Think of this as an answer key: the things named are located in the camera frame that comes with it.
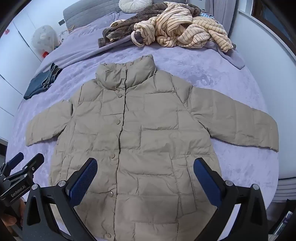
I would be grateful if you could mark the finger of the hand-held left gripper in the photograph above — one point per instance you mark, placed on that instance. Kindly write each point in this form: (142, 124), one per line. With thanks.
(34, 162)
(16, 159)

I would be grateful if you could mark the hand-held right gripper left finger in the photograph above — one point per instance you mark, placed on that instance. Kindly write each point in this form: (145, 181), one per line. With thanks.
(84, 183)

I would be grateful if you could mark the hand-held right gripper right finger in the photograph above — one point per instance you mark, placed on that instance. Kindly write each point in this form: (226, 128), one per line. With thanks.
(207, 183)

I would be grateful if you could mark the beige puffer jacket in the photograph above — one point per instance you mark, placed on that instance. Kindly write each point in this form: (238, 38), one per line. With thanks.
(148, 139)

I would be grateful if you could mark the person's left hand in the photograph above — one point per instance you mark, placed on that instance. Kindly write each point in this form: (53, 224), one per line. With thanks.
(8, 220)

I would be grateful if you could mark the folded blue jeans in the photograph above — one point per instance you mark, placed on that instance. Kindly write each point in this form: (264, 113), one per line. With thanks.
(37, 85)

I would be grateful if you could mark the white wardrobe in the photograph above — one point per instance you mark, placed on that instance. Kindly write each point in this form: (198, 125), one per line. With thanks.
(13, 58)

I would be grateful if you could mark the purple bed blanket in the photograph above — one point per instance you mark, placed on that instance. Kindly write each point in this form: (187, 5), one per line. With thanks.
(208, 74)

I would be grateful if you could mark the white plastic bag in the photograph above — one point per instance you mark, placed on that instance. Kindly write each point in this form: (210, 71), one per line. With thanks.
(44, 37)

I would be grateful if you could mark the mauve bed cover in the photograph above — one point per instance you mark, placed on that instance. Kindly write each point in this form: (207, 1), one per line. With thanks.
(87, 37)

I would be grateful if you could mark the cream striped garment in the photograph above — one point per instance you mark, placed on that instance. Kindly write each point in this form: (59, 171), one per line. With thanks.
(175, 30)

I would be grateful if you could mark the grey quilted headboard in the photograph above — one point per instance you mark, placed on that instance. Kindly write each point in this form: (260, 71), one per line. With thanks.
(87, 14)

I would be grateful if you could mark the brown fleece garment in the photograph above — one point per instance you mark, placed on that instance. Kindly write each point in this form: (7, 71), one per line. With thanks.
(124, 27)

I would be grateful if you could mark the blue patterned cloth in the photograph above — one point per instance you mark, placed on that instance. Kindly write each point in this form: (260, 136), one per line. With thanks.
(207, 15)

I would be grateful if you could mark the grey curtain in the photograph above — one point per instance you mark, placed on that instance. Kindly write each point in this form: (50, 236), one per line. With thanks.
(217, 14)

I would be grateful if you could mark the dark framed window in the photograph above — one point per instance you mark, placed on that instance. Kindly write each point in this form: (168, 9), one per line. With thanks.
(275, 20)

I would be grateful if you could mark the white round cushion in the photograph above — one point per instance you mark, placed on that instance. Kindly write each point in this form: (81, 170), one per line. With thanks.
(134, 5)

